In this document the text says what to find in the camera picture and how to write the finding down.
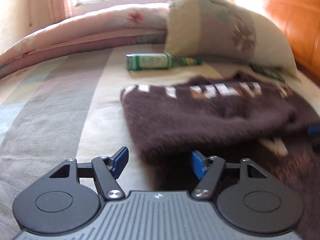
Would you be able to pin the dark brown fuzzy sweater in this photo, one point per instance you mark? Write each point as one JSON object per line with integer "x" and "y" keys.
{"x": 235, "y": 118}

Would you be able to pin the orange wooden headboard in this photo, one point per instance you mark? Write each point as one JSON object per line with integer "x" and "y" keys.
{"x": 299, "y": 21}

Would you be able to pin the striped pastel bed sheet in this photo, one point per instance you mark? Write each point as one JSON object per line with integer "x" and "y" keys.
{"x": 60, "y": 114}

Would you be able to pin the pink floral folded quilt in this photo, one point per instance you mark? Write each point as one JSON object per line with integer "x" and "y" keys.
{"x": 106, "y": 28}

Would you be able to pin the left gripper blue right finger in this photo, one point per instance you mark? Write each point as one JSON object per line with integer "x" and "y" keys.
{"x": 208, "y": 171}

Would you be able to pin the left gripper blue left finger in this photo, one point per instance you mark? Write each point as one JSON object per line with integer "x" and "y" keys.
{"x": 106, "y": 171}

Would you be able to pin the green glass bottle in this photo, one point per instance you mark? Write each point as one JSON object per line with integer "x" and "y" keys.
{"x": 148, "y": 61}

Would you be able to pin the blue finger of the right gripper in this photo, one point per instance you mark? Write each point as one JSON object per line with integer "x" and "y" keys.
{"x": 314, "y": 130}

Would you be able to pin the floral cream pillow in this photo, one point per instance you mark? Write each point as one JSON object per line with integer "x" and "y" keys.
{"x": 223, "y": 29}

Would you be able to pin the dark green patterned packet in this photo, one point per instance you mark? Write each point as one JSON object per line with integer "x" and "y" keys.
{"x": 268, "y": 72}

